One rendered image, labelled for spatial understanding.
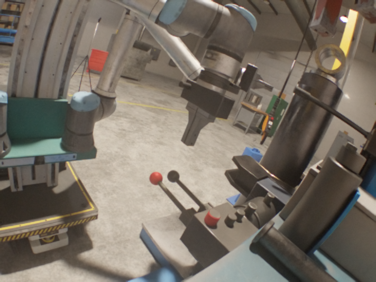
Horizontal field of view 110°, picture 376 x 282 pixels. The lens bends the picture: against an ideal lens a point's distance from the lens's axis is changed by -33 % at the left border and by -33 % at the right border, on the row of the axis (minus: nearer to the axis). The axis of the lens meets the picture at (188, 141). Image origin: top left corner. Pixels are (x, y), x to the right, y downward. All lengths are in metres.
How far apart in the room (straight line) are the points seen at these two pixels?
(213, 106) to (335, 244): 0.40
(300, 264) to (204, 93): 0.38
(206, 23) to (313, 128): 0.61
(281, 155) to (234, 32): 0.58
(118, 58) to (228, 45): 0.73
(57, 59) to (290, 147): 1.17
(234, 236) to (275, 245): 0.12
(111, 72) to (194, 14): 0.73
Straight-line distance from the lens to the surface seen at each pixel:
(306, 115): 0.85
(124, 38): 1.07
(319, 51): 0.97
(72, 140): 1.04
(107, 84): 1.10
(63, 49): 1.06
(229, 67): 0.44
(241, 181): 0.81
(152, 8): 0.57
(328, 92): 0.87
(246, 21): 0.46
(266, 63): 13.37
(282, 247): 0.31
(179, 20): 0.44
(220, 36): 0.45
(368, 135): 0.82
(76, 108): 0.97
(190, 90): 0.49
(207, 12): 0.43
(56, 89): 1.09
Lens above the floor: 1.26
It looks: 19 degrees down
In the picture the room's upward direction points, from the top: 23 degrees clockwise
